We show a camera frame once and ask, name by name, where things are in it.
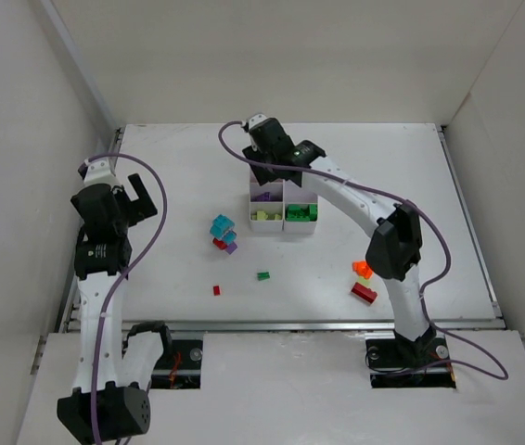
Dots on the small purple lego brick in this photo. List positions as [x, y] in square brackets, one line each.
[231, 248]

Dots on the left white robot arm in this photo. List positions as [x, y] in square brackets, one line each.
[109, 394]

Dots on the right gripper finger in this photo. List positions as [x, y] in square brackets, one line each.
[293, 176]
[256, 158]

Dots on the pale lime lego brick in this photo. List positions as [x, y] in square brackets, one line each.
[363, 282]

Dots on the white divided sorting container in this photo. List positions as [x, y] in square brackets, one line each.
[284, 193]

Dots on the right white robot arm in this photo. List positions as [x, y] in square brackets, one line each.
[393, 228]

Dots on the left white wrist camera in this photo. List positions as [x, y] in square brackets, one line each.
[98, 172]

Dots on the lime green lego brick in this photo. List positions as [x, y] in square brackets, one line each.
[260, 215]

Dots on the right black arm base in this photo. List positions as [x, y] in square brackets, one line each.
[390, 369]

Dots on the orange lego piece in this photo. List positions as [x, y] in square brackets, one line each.
[362, 269]

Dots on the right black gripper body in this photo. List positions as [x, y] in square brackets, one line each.
[262, 165]

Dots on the metal rail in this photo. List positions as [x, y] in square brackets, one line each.
[189, 169]

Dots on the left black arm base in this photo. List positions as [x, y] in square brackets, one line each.
[180, 368]

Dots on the purple lego plate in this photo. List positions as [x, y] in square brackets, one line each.
[263, 197]

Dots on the large red lego brick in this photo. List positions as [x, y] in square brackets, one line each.
[364, 293]

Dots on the cyan lego block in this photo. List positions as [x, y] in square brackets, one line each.
[222, 229]

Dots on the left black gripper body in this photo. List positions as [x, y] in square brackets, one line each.
[139, 204]

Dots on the red brick under cyan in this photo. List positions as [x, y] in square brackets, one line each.
[219, 244]

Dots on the small green lego piece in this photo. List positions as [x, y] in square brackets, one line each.
[263, 276]

